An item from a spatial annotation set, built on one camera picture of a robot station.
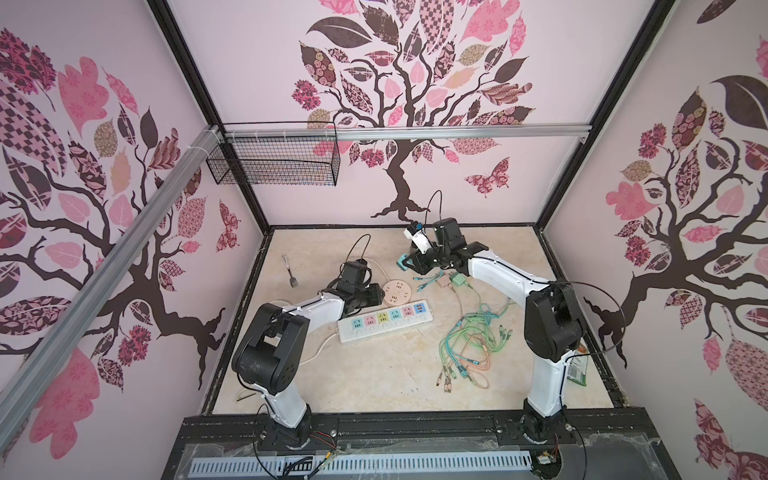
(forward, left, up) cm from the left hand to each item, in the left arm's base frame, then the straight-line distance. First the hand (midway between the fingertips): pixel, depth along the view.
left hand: (381, 296), depth 94 cm
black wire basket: (+36, +35, +29) cm, 58 cm away
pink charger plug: (+7, -22, -2) cm, 23 cm away
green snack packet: (-21, -57, -4) cm, 61 cm away
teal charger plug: (+6, -6, +11) cm, 13 cm away
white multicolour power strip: (-7, -1, -3) cm, 8 cm away
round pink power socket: (+3, -5, -2) cm, 6 cm away
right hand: (+9, -9, +11) cm, 17 cm away
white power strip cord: (-15, +18, -4) cm, 24 cm away
